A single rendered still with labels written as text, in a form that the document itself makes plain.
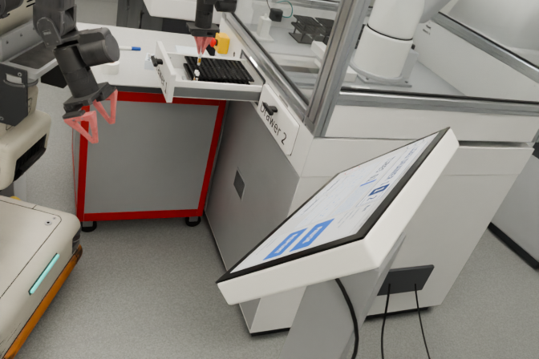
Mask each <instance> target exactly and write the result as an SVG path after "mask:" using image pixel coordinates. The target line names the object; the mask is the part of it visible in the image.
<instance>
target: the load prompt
mask: <svg viewBox="0 0 539 359"><path fill-rule="evenodd" d="M426 144H427V142H426V143H422V144H420V145H418V146H416V147H413V148H410V149H408V150H406V151H405V152H404V153H403V155H402V156H401V157H400V158H399V159H398V160H397V161H396V162H395V164H394V165H393V166H392V167H391V168H390V169H389V170H388V171H387V173H386V174H385V175H384V176H383V177H382V178H381V179H380V181H379V182H378V183H377V184H376V185H375V186H374V187H373V188H372V189H371V190H370V191H369V192H368V193H367V194H366V195H365V196H364V198H363V199H362V200H361V201H360V202H359V203H358V204H357V206H356V208H357V207H359V206H361V205H364V204H368V203H370V202H372V201H375V200H379V199H381V198H382V196H383V195H384V194H385V193H386V191H387V190H388V189H389V188H390V186H391V185H392V184H393V183H394V182H395V181H396V180H397V179H398V178H399V176H400V175H401V174H402V173H403V171H404V170H405V169H406V168H407V166H408V165H409V164H410V163H411V161H412V160H413V159H414V158H415V157H416V156H417V155H418V154H419V152H420V151H421V150H422V149H423V147H424V146H425V145H426Z"/></svg>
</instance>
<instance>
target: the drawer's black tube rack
mask: <svg viewBox="0 0 539 359"><path fill-rule="evenodd" d="M189 57H190V59H191V60H192V62H193V64H194V67H195V68H196V69H197V70H198V72H200V74H199V76H200V78H198V81H200V82H211V83H233V84H245V85H250V83H249V82H254V80H253V78H252V76H251V75H250V74H249V72H248V71H247V70H246V69H245V67H244V65H243V64H242V63H241V61H237V60H228V59H218V58H201V64H200V66H199V65H197V60H198V57H193V56H189ZM183 66H184V68H185V70H186V72H187V74H188V76H189V78H190V80H191V81H193V79H194V75H193V73H192V71H191V69H190V67H189V65H188V64H187V63H184V64H183Z"/></svg>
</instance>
